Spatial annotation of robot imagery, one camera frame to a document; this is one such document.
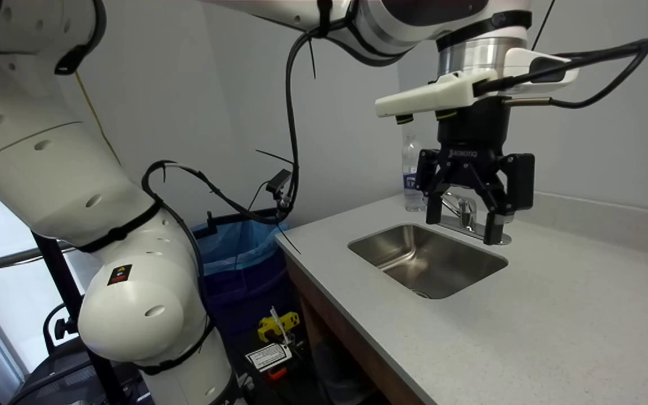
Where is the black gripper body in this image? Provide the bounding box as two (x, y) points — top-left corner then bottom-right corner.
(435, 98), (513, 164)

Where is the chrome tap spout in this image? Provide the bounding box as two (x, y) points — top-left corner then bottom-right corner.
(444, 188), (472, 218)

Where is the chrome tap lever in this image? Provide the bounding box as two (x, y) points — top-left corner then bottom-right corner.
(458, 200), (481, 232)

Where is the stainless steel sink basin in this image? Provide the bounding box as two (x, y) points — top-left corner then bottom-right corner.
(346, 222), (510, 301)

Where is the wooden counter cabinet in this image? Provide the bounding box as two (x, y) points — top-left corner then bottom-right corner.
(283, 254), (422, 405)

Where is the yellow tool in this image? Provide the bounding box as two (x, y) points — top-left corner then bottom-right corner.
(253, 308), (302, 344)

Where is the blue trash bin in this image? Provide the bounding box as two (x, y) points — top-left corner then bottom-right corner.
(190, 211), (305, 356)

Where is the white labelled box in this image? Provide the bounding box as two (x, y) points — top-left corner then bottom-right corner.
(243, 339), (297, 376)

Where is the black stand pole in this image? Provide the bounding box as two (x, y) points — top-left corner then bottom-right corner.
(31, 232), (129, 405)

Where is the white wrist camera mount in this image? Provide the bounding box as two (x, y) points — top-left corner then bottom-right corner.
(374, 44), (581, 121)

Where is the black cable connector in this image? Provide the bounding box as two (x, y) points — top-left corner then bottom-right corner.
(266, 167), (295, 202)

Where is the long black arm cable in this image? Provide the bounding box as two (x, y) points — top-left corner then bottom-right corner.
(140, 0), (364, 227)

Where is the black cart frame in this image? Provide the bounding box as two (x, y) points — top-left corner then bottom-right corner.
(6, 301), (150, 405)

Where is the grey window rail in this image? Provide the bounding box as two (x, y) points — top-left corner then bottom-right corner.
(0, 245), (44, 279)

